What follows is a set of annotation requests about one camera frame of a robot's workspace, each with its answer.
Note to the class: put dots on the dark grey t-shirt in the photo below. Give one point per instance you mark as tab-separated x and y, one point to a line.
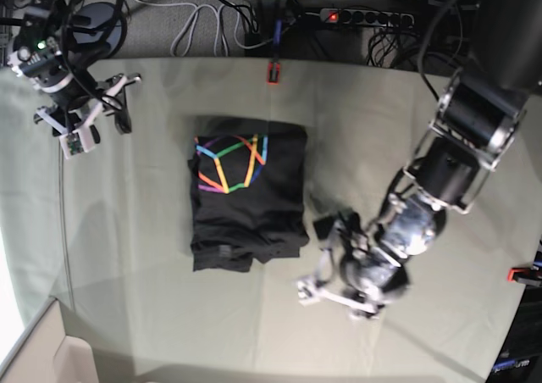
247	189

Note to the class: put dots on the round dark stand base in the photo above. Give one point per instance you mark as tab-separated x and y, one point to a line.
90	22

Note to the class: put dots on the red black clamp middle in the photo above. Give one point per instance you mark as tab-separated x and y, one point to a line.
274	63

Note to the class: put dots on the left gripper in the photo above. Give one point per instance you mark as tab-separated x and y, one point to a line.
369	280

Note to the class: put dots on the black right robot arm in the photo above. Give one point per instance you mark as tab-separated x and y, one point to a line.
57	42

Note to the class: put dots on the beige plastic bin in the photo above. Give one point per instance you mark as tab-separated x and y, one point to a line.
46	353

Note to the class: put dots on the red black clamp right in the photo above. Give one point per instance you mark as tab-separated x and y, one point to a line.
529	276

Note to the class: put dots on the black power strip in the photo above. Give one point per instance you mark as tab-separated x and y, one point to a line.
367	18

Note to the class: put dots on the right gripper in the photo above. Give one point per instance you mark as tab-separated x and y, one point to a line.
68	95

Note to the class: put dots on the red black clamp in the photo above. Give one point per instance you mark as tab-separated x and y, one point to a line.
274	63
529	276

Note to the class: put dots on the light green table cloth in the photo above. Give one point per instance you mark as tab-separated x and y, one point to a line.
109	232

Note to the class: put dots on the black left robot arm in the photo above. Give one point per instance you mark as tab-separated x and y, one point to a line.
476	120

